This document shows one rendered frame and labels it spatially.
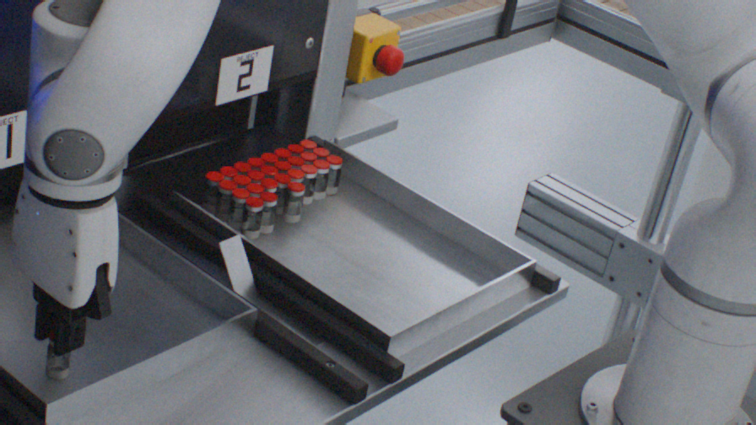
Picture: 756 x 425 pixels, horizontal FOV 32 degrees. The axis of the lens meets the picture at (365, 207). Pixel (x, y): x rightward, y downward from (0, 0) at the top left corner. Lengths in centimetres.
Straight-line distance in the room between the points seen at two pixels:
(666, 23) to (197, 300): 58
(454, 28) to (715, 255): 94
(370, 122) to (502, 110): 230
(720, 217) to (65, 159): 57
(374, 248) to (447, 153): 225
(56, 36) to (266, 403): 43
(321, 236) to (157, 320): 27
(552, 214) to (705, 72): 129
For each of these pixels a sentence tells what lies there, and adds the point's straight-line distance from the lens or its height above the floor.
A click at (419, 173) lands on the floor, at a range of 367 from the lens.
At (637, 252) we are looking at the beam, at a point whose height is 53.
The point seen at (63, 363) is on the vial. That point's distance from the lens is 129.
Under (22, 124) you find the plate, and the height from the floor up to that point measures 104.
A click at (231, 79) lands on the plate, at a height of 102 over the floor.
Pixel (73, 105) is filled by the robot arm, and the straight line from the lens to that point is 103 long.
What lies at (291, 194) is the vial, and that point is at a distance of 157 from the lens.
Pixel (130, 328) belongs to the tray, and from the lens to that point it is 138.
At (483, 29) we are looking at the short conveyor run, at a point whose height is 91.
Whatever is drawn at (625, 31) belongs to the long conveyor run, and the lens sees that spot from 232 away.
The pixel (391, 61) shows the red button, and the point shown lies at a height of 100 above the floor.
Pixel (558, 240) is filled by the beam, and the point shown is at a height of 47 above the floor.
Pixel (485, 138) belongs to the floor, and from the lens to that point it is 395.
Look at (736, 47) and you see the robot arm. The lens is 126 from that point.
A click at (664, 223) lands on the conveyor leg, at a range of 243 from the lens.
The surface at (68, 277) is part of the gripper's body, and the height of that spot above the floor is 102.
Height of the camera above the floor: 169
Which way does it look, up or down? 29 degrees down
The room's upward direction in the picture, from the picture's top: 11 degrees clockwise
